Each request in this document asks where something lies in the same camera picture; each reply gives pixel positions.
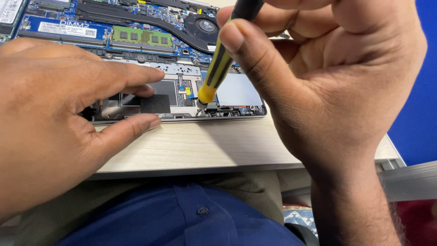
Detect person's right hand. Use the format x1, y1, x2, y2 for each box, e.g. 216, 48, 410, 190
216, 0, 428, 185

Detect person's left hand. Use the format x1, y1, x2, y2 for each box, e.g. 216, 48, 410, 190
0, 37, 165, 223

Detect silver laptop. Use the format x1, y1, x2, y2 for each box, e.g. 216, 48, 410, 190
0, 0, 268, 124

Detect yellow and black screwdriver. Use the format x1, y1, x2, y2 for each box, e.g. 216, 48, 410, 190
195, 0, 265, 117

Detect storage card with white label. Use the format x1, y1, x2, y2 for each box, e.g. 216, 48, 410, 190
0, 0, 25, 25

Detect black heat pipe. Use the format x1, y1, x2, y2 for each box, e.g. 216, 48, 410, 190
75, 2, 205, 48

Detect green memory module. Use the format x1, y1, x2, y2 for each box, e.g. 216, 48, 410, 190
112, 26, 175, 49

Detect blue and white patterned cloth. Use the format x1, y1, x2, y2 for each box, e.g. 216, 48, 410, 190
283, 204, 319, 237

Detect khaki trousers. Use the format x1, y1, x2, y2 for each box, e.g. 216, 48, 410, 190
12, 171, 285, 246

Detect black chair armrest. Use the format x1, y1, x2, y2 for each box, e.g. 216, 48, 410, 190
285, 223, 320, 246

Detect black cooling fan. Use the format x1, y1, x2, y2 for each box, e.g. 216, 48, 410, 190
184, 14, 221, 52

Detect blue shirt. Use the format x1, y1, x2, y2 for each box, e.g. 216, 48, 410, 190
55, 183, 307, 246

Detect red cloth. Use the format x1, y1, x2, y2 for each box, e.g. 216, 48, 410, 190
393, 200, 437, 246

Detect grey aluminium rail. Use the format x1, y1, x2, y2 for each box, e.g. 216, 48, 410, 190
282, 161, 437, 206

